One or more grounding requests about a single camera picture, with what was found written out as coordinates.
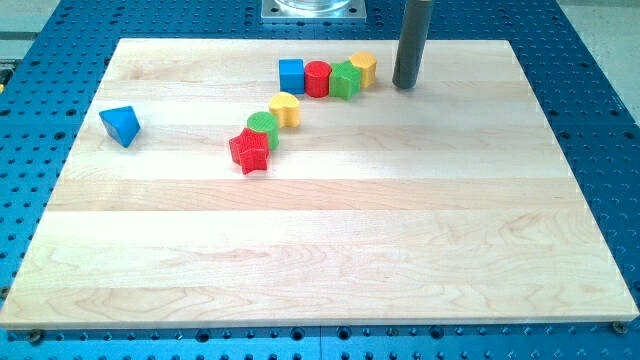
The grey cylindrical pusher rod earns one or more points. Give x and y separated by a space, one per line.
413 35

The yellow hexagon block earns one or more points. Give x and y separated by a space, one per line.
366 62

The green star block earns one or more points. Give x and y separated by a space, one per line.
344 80

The red cylinder block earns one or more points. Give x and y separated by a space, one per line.
316 78

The blue cube block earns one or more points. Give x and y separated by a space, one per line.
291 76

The yellow heart block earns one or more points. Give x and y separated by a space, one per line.
286 108

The green cylinder block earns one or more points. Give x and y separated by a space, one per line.
265 122

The red star block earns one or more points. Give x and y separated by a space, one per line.
250 150

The blue triangle block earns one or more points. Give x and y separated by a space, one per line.
121 124

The light wooden board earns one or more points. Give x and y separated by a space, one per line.
448 203

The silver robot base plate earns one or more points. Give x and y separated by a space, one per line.
312 11

